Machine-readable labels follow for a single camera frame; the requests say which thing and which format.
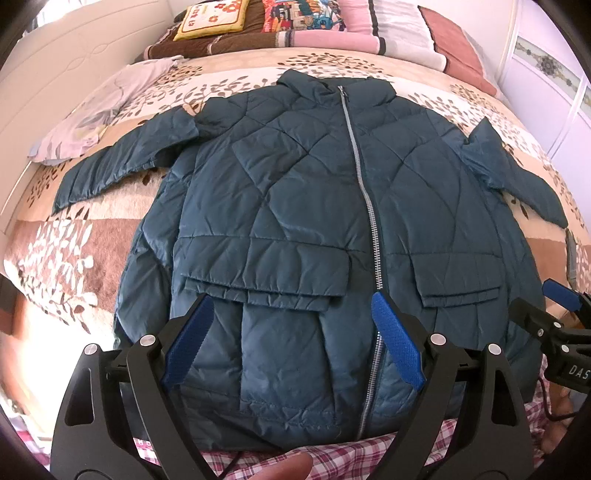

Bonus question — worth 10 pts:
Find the lilac floral pillow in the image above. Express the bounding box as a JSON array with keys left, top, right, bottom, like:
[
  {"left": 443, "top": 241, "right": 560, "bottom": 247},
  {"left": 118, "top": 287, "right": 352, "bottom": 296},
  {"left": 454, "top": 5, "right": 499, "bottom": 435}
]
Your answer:
[{"left": 27, "top": 55, "right": 183, "bottom": 166}]

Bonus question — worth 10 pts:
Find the pink plaid clothing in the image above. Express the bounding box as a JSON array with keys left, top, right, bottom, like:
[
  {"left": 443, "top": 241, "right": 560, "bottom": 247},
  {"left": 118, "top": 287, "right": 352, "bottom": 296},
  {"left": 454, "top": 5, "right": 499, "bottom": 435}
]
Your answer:
[{"left": 1, "top": 378, "right": 549, "bottom": 479}]

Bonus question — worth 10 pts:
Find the white wardrobe with ornament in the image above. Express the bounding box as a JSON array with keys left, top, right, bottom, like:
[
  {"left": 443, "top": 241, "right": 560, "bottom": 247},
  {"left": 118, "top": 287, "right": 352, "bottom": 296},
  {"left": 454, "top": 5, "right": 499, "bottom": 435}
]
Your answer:
[{"left": 499, "top": 1, "right": 590, "bottom": 208}]

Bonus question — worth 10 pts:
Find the brown pink striped blanket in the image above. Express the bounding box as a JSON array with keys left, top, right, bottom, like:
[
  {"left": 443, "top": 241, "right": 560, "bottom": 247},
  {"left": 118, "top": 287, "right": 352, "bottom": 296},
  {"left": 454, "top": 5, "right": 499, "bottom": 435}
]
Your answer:
[{"left": 138, "top": 1, "right": 447, "bottom": 71}]

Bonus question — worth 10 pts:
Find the person's right hand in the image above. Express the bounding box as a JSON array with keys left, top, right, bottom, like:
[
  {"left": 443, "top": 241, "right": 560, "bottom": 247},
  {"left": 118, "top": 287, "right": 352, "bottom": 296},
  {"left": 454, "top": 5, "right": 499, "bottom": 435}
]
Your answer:
[{"left": 541, "top": 383, "right": 574, "bottom": 454}]

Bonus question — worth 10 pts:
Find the cream padded headboard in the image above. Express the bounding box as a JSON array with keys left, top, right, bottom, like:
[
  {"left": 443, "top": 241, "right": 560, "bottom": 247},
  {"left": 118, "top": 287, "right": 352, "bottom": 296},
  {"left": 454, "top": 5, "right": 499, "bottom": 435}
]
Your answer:
[{"left": 1, "top": 1, "right": 172, "bottom": 232}]

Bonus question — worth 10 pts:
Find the yellow flower cushion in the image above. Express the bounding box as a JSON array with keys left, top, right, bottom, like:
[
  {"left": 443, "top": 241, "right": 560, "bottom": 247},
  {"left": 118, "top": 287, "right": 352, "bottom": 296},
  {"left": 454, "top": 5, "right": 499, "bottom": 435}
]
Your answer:
[{"left": 174, "top": 0, "right": 249, "bottom": 41}]

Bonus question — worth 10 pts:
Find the floral beige brown bedspread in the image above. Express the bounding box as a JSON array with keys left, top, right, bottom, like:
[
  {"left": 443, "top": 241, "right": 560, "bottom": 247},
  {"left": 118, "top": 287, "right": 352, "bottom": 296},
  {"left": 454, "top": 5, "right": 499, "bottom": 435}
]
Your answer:
[{"left": 4, "top": 48, "right": 590, "bottom": 346}]

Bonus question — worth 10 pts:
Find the dark teal quilted jacket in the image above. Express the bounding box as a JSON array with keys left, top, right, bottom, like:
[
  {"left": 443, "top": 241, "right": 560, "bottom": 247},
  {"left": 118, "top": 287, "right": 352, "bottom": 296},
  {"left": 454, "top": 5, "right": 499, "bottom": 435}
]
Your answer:
[{"left": 54, "top": 70, "right": 567, "bottom": 451}]

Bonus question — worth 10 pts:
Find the dusty pink pillow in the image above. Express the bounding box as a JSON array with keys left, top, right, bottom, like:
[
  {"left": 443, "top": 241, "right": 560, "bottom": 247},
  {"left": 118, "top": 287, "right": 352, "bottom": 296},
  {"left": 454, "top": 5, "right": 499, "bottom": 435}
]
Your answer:
[{"left": 419, "top": 6, "right": 500, "bottom": 97}]

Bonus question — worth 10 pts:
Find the colourful patterned cushion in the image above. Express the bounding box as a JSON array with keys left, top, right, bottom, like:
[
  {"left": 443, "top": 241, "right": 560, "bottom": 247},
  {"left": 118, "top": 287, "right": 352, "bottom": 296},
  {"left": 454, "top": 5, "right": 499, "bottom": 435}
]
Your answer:
[{"left": 262, "top": 0, "right": 346, "bottom": 33}]

